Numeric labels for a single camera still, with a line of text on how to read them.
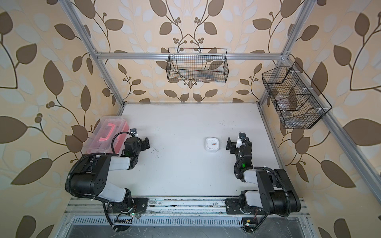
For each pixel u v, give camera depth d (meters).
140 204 0.76
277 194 0.43
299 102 0.73
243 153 0.66
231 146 0.82
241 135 0.76
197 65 0.96
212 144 0.94
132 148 0.74
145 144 0.88
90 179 0.45
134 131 0.83
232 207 0.74
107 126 0.94
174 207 0.75
